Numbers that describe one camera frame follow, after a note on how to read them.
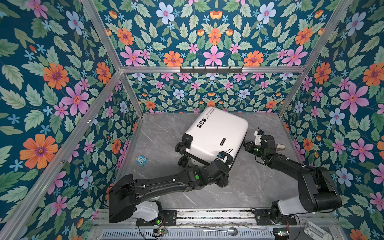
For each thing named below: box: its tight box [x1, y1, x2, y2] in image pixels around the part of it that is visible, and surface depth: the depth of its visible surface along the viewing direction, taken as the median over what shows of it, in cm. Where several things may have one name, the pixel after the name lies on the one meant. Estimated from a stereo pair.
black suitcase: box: [175, 107, 249, 168], surface depth 84 cm
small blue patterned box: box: [135, 155, 148, 166], surface depth 95 cm
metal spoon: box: [203, 227, 238, 237], surface depth 72 cm
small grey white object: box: [276, 144, 286, 151], surface depth 100 cm
